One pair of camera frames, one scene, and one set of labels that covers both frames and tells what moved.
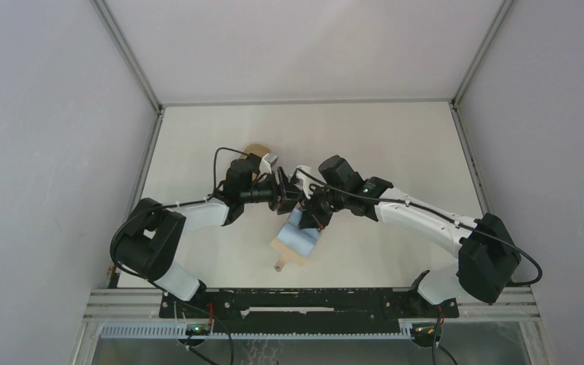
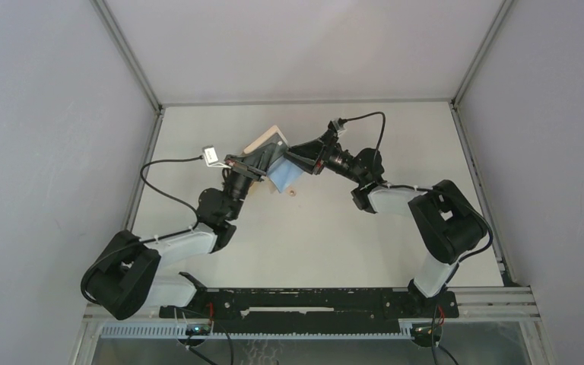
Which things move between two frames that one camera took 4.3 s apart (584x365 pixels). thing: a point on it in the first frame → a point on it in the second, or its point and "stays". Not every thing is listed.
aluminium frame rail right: (458, 119) stays
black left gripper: (284, 195) → (244, 168)
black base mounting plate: (306, 303) stays
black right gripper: (312, 217) → (313, 156)
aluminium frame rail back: (231, 102) stays
